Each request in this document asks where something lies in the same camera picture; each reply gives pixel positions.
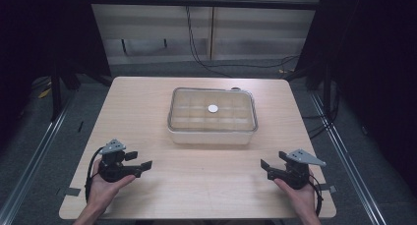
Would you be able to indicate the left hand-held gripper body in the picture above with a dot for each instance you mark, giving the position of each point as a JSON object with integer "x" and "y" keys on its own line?
{"x": 111, "y": 172}

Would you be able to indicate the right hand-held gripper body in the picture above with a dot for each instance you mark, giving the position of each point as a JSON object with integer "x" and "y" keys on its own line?
{"x": 296, "y": 172}

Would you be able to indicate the person's left hand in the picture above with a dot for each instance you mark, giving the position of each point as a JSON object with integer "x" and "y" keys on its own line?
{"x": 105, "y": 192}

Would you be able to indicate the person's right hand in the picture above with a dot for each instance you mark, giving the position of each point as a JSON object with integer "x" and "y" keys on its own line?
{"x": 300, "y": 198}

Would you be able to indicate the grey tape strip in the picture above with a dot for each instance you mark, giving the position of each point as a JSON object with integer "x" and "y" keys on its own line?
{"x": 72, "y": 191}
{"x": 328, "y": 188}

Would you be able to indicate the small black floor strip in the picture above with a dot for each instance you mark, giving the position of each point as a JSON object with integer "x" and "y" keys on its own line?
{"x": 80, "y": 126}

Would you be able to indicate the white box with clear lid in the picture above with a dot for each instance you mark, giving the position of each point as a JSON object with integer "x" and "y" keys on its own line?
{"x": 212, "y": 120}

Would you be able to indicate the black metal stand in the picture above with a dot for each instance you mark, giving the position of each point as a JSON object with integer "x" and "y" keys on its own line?
{"x": 327, "y": 90}
{"x": 56, "y": 94}

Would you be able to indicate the white round disc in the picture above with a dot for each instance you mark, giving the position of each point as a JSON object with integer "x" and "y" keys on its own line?
{"x": 213, "y": 108}

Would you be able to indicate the yellow floor tag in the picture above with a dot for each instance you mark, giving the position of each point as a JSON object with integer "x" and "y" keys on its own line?
{"x": 44, "y": 93}

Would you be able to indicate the black curtain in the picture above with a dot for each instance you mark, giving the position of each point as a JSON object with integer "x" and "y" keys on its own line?
{"x": 49, "y": 31}
{"x": 370, "y": 54}

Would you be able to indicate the black horizontal metal bar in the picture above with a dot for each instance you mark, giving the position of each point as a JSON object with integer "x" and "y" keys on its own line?
{"x": 203, "y": 3}

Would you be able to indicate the metal floor rail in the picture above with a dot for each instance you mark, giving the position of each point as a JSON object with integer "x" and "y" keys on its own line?
{"x": 347, "y": 159}
{"x": 36, "y": 153}

